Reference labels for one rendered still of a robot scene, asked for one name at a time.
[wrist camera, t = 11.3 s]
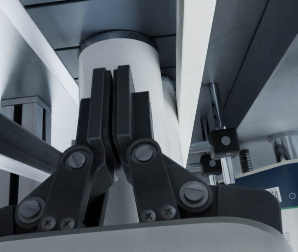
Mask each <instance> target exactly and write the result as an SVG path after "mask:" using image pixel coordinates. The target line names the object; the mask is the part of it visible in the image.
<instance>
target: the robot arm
mask: <svg viewBox="0 0 298 252"><path fill-rule="evenodd" d="M122 167H123V170H124V173H125V176H126V179H127V182H128V183H129V184H130V185H132V187H133V192H134V197H135V202H136V207H137V213H138V218H139V222H138V223H127V224H117V225H106V226H103V224H104V218H105V213H106V208H107V202H108V197H109V188H110V187H111V186H112V185H113V184H114V181H118V174H121V173H122ZM0 252H294V251H293V249H292V248H291V246H290V244H289V242H288V241H287V240H286V238H285V237H284V236H283V232H282V218H281V205H280V202H279V199H278V198H277V196H276V195H275V194H273V193H272V192H270V191H268V190H265V189H259V188H251V187H242V186H234V185H225V184H218V185H209V184H207V183H206V182H205V181H203V180H202V179H200V178H199V177H197V176H196V175H194V174H193V173H191V172H190V171H188V170H187V169H185V168H184V167H182V166H181V165H180V164H178V163H177V162H175V161H174V160H172V159H171V158H169V157H168V156H166V155H165V154H163V153H162V150H161V147H160V145H159V143H158V142H157V141H156V140H154V130H153V117H152V108H151V100H150V94H149V91H142V92H135V88H134V83H133V78H132V73H131V68H130V65H129V64H128V65H119V66H118V69H114V71H113V77H112V73H111V70H106V68H105V67H103V68H94V69H93V76H92V87H91V97H90V98H82V99H81V101H80V108H79V116H78V125H77V133H76V142H75V145H74V146H71V147H69V148H68V149H66V150H65V151H64V152H63V153H62V155H61V157H60V159H59V162H58V165H57V168H56V171H55V172H54V173H53V174H51V175H50V176H49V177H48V178H47V179H46V180H45V181H43V182H42V183H41V184H40V185H39V186H38V187H37V188H35V189H34V190H33V191H32V192H31V193H30V194H29V195H27V196H26V197H25V198H24V199H23V200H22V201H21V202H20V203H19V204H18V205H13V204H11V205H8V206H5V207H2V208H0Z"/></svg>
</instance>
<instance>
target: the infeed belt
mask: <svg viewBox="0 0 298 252"><path fill-rule="evenodd" d="M21 2H22V3H23V5H25V6H26V9H27V11H28V12H29V14H30V15H31V17H32V18H33V20H34V21H35V22H36V24H37V25H38V27H39V28H40V30H41V31H42V33H43V34H44V36H45V37H46V39H47V40H48V41H49V43H50V44H51V46H52V47H53V49H55V52H56V53H57V55H58V56H59V58H60V59H61V60H62V62H63V63H64V65H65V66H66V68H67V69H68V71H69V72H70V74H71V75H72V77H73V78H75V81H76V82H77V84H78V85H79V76H78V50H79V48H80V46H81V44H82V43H83V42H84V41H85V40H87V39H88V38H90V37H92V36H94V35H97V34H100V33H104V32H109V31H131V32H136V33H140V34H143V35H145V36H147V37H149V38H150V39H152V40H153V41H154V42H155V43H156V45H157V47H158V49H159V61H160V70H161V74H163V75H165V76H167V77H169V78H170V79H171V80H172V81H173V84H174V95H175V103H176V20H177V0H21Z"/></svg>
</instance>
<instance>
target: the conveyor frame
mask: <svg viewBox="0 0 298 252"><path fill-rule="evenodd" d="M0 9H1V10H2V12H3V13H4V14H5V15H6V17H7V18H8V19H9V20H10V22H11V23H12V24H13V25H14V26H15V28H16V29H17V30H18V31H19V33H20V34H21V35H22V36H23V38H24V39H25V40H26V41H27V43H28V44H29V45H30V46H31V48H32V49H33V50H34V51H35V53H36V54H37V55H38V56H39V58H40V59H41V60H42V61H43V63H44V64H45V65H46V66H47V68H48V69H49V70H50V71H51V73H52V74H53V75H54V76H55V78H56V79H57V80H58V81H59V83H60V84H61V85H62V86H63V88H64V89H65V90H66V91H67V92H68V94H69V95H70V96H71V97H72V99H73V100H74V101H75V102H76V104H77V105H78V106H79V85H78V84H77V82H76V81H75V78H73V77H72V75H71V74H70V72H69V71H68V69H67V68H66V66H65V65H64V63H63V62H62V60H61V59H60V58H59V56H58V55H57V53H56V52H55V49H53V47H52V46H51V44H50V43H49V41H48V40H47V39H46V37H45V36H44V34H43V33H42V31H41V30H40V28H39V27H38V25H37V24H36V22H35V21H34V20H33V18H32V17H31V15H30V14H29V12H28V11H27V9H26V5H23V3H22V2H21V0H0Z"/></svg>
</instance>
